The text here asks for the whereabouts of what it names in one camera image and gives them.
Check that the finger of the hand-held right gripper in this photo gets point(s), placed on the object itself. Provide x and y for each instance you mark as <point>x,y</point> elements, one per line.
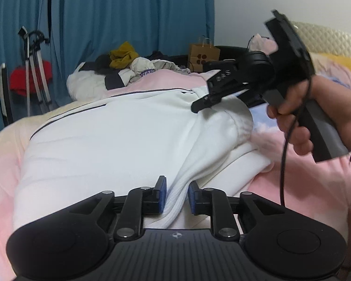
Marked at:
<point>222,82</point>
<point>219,65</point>

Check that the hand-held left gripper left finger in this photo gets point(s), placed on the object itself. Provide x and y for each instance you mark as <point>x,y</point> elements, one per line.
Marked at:
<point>163,196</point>

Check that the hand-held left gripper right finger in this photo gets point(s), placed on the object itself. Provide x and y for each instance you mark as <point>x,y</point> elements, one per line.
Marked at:
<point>191,199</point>

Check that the white pants with striped trim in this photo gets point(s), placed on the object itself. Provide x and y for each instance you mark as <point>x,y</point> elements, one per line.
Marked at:
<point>120,140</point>

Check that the person's right hand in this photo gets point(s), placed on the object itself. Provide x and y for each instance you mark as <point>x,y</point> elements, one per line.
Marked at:
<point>333,102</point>

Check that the brown paper bag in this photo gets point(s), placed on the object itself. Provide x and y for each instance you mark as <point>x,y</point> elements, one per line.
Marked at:
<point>203,55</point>

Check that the pink pillow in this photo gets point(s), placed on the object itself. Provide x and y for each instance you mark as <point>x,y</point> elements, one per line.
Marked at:
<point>261,44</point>

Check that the beige quilted headboard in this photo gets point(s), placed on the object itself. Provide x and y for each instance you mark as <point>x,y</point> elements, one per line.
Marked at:
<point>330,38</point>

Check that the dark navy cloth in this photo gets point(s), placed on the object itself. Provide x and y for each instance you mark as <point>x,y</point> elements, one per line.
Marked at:
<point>158,55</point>

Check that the yellow pillow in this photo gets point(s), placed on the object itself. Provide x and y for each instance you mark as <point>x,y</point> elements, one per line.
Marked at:
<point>348,63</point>

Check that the mustard yellow cloth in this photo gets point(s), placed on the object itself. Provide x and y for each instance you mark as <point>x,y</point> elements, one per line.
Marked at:
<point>124,54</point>

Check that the pastel tie-dye duvet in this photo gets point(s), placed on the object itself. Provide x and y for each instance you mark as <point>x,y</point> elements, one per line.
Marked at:
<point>295,181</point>

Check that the black cloth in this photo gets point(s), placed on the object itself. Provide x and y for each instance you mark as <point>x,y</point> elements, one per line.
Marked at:
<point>103,61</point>

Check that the white puffer jacket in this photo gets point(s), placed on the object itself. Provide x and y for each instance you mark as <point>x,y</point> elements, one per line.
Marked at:
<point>84,82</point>

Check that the standing garment steamer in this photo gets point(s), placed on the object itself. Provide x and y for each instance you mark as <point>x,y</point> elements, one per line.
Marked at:
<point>32,70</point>

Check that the red cloth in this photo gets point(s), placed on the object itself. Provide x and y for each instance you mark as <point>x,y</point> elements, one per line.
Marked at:
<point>19,80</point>

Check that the black and white chair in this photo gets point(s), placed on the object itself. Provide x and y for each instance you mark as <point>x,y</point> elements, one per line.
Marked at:
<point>5,93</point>

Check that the black bed frame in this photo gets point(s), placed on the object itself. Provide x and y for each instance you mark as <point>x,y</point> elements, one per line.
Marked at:
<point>234,51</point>

